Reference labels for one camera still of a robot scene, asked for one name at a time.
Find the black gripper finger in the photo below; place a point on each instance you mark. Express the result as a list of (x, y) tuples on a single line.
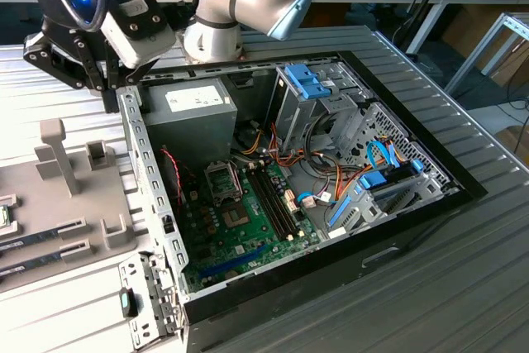
[(136, 74), (62, 63)]

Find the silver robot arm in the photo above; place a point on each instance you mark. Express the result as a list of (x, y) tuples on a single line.
[(211, 41)]

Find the CPU socket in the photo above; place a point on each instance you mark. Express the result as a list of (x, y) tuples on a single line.
[(235, 218)]

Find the grey power supply unit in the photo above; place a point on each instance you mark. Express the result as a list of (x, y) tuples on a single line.
[(194, 134)]

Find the black case fan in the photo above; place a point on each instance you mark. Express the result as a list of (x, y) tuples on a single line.
[(167, 187)]

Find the white four-pin connector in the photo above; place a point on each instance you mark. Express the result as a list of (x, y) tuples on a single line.
[(193, 195)]

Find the grey parts rack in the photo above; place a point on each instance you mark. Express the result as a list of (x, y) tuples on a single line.
[(37, 208)]

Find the grey metal drive cage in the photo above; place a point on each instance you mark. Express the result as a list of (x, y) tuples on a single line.
[(297, 117)]

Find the blue plastic drive carrier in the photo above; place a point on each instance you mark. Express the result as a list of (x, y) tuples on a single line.
[(308, 80)]

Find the RAM stick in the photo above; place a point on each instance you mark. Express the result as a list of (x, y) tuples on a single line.
[(29, 239), (29, 266)]

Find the black RAM slot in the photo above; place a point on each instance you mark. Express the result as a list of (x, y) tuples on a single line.
[(284, 198), (268, 203), (273, 201), (279, 199)]

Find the white board power connector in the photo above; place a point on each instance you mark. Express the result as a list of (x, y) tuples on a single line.
[(290, 200)]

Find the green motherboard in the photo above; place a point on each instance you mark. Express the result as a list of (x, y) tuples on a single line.
[(264, 227)]

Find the blue expansion slot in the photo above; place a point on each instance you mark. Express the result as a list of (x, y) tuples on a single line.
[(231, 264)]

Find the round coin battery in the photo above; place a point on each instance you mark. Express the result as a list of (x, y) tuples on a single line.
[(232, 275)]

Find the black teal latch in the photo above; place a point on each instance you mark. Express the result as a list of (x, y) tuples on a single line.
[(129, 305)]

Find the hard disk in blue carrier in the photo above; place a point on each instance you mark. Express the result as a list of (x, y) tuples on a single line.
[(372, 181)]

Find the grey metal disk bay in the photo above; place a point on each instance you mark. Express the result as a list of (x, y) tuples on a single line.
[(363, 214)]

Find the black open PC case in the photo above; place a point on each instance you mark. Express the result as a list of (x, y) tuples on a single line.
[(289, 299)]

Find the large brown cardboard box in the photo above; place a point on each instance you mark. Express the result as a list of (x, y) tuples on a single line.
[(512, 68)]

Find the metal card retainer bracket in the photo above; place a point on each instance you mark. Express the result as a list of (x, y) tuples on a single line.
[(151, 307)]

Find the blue plastic rail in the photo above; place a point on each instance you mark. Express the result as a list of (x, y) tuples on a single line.
[(339, 213)]

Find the aluminium frame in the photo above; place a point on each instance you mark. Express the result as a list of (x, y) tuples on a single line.
[(479, 51)]

